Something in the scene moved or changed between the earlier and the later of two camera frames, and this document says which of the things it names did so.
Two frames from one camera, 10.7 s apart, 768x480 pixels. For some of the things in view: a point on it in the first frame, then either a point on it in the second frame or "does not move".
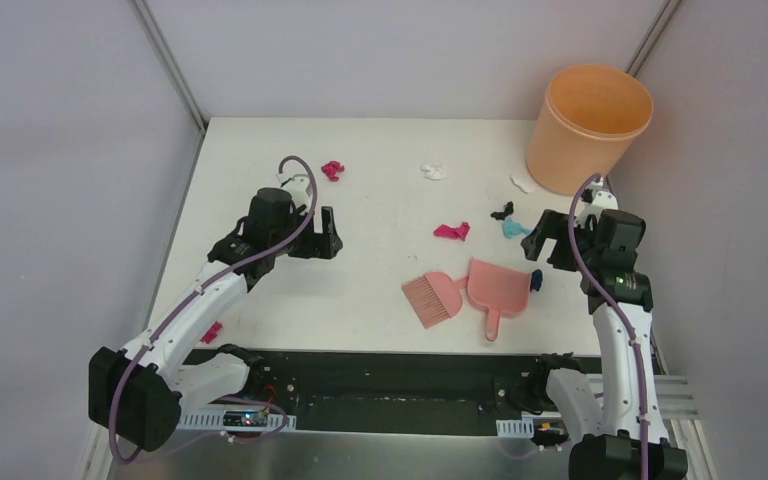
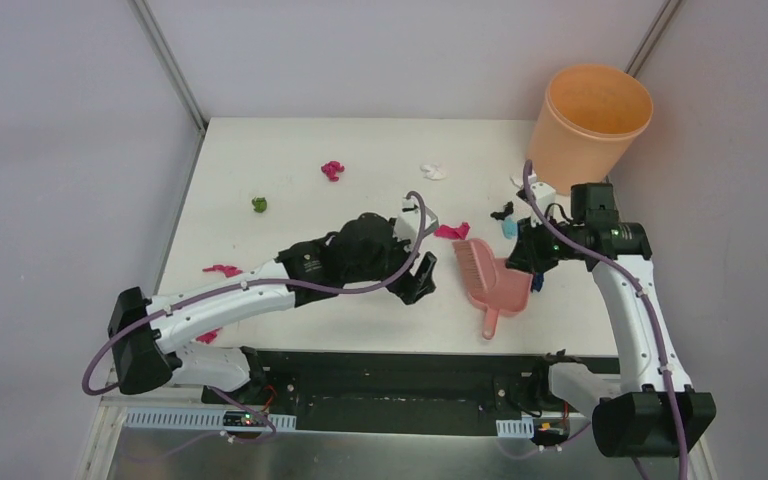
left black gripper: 314,240 to 412,279
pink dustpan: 495,288 does not move
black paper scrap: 509,209 does not move
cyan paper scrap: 512,229 does not move
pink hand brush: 435,298 to 490,282
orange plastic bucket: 592,115 does not move
